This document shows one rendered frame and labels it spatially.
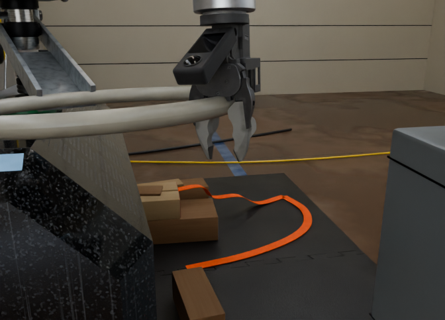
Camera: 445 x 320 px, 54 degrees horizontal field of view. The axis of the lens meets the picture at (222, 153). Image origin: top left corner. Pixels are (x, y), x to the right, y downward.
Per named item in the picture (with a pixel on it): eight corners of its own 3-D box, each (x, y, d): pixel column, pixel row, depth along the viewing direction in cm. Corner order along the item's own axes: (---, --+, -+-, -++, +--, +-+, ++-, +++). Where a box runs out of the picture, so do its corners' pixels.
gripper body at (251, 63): (262, 95, 68) (261, 15, 66) (240, 102, 61) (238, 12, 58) (218, 95, 72) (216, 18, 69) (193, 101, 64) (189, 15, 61)
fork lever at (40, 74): (-26, 20, 136) (-29, 3, 134) (39, 20, 146) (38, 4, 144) (19, 114, 88) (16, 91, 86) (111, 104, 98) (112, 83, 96)
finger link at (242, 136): (269, 152, 68) (257, 94, 67) (254, 161, 63) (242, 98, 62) (251, 154, 70) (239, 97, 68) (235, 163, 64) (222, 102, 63)
